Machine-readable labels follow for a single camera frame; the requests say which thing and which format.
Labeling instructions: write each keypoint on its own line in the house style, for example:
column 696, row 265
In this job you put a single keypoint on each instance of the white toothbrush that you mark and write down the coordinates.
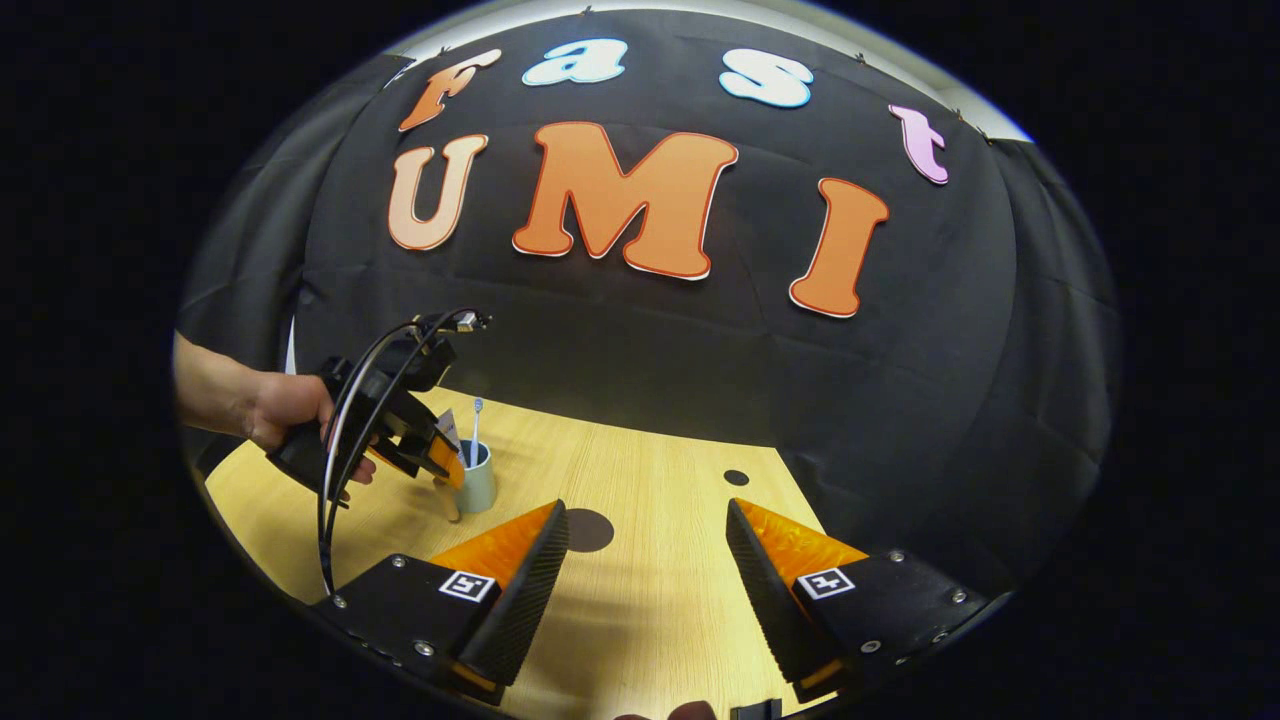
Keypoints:
column 478, row 405

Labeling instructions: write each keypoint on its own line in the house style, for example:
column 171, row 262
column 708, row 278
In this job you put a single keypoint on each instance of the pale blue cup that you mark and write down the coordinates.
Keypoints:
column 480, row 490

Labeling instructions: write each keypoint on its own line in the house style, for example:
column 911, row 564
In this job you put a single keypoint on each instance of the wooden desktop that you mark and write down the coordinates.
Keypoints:
column 650, row 600

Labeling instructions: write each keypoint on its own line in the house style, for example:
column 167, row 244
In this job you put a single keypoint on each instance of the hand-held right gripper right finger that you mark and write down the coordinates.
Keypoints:
column 765, row 600

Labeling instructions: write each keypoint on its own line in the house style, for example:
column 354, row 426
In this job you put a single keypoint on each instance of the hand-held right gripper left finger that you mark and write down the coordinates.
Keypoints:
column 530, row 600

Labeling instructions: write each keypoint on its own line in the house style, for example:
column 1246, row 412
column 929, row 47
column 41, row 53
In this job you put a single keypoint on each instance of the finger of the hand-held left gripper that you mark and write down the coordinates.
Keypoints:
column 450, row 473
column 420, row 450

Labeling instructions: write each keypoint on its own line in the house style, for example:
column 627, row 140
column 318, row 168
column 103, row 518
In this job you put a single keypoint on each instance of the dark brown round coaster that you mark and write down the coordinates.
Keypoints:
column 592, row 530

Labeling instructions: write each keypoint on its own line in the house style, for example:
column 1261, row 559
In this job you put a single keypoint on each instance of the white toothpaste tube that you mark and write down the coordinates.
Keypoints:
column 448, row 428

